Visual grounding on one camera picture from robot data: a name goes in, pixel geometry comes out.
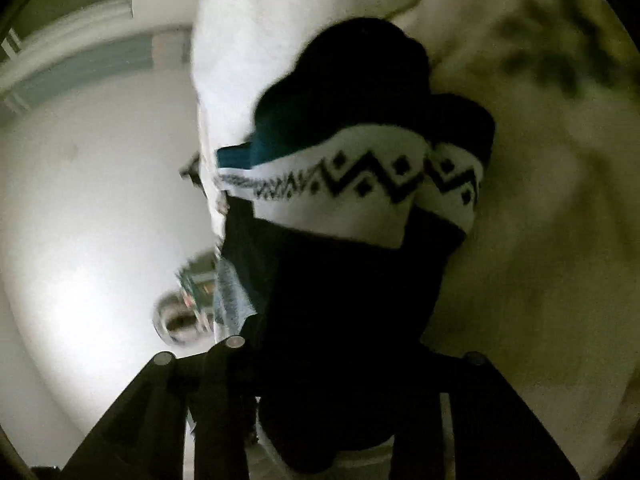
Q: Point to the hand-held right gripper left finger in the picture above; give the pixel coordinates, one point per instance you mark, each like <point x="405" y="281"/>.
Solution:
<point x="225" y="390"/>

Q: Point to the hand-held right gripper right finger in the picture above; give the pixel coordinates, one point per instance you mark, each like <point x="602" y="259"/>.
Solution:
<point x="467" y="410"/>

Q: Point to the striped knit sweater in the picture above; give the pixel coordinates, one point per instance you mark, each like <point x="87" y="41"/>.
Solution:
<point x="340" y="285"/>

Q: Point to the white garment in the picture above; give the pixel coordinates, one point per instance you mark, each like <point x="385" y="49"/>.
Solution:
<point x="260" y="35"/>

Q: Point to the green white storage rack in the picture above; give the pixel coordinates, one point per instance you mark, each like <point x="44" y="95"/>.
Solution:
<point x="192" y="287"/>

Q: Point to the floral bedsheet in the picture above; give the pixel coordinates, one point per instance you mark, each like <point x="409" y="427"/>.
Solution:
<point x="540" y="185"/>

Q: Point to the narrow grey-blue curtain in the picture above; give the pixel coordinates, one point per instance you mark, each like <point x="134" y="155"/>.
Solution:
<point x="85" y="67"/>

